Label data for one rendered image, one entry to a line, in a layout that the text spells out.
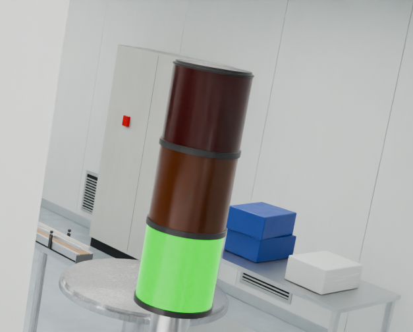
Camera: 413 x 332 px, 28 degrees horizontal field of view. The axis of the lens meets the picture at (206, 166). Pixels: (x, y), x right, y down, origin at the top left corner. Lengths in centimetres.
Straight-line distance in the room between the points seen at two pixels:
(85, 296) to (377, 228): 305
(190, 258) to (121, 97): 760
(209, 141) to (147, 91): 733
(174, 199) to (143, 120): 734
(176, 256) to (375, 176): 620
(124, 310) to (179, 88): 373
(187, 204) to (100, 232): 785
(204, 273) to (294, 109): 666
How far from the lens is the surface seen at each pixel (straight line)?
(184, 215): 49
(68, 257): 502
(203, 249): 50
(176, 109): 49
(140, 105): 787
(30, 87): 213
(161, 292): 50
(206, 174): 49
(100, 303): 424
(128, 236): 801
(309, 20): 714
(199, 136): 48
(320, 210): 699
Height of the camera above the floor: 237
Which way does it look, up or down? 9 degrees down
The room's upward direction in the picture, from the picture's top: 10 degrees clockwise
